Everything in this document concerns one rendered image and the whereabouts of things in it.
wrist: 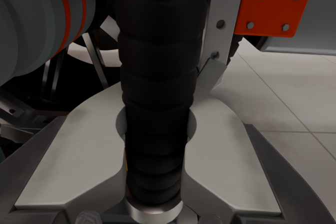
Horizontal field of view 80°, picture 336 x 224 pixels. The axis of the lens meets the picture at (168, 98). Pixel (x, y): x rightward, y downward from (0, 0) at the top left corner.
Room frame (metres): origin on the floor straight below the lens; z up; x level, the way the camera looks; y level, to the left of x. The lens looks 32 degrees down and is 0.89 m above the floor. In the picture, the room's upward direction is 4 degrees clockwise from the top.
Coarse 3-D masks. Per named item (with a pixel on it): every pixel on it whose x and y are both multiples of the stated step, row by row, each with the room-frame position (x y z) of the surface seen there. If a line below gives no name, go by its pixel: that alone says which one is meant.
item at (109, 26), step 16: (96, 0) 0.43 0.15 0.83; (112, 0) 0.39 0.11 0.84; (96, 16) 0.43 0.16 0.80; (112, 16) 0.39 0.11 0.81; (112, 32) 0.39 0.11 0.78; (64, 48) 0.39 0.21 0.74; (96, 48) 0.40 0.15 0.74; (48, 64) 0.39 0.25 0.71; (64, 64) 0.41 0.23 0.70; (80, 64) 0.57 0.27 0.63; (96, 64) 0.39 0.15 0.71; (16, 80) 0.38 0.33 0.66; (32, 80) 0.41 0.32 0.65; (48, 80) 0.39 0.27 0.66; (64, 80) 0.46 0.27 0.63; (80, 80) 0.48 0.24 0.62; (96, 80) 0.50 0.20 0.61; (112, 80) 0.50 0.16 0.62; (32, 96) 0.37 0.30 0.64; (48, 96) 0.38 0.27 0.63; (64, 96) 0.40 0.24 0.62; (80, 96) 0.41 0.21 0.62
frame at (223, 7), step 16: (208, 0) 0.31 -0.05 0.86; (224, 0) 0.30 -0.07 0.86; (208, 16) 0.29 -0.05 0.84; (224, 16) 0.30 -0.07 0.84; (208, 32) 0.29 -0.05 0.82; (224, 32) 0.30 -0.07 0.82; (208, 48) 0.29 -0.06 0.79; (224, 48) 0.30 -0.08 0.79; (208, 64) 0.29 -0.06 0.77; (224, 64) 0.29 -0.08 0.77; (208, 80) 0.29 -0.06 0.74; (0, 96) 0.32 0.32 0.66; (0, 112) 0.29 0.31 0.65; (16, 112) 0.32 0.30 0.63; (32, 112) 0.33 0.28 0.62; (48, 112) 0.33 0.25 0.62; (64, 112) 0.34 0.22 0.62; (0, 128) 0.28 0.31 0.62; (16, 128) 0.28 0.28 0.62; (32, 128) 0.28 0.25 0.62
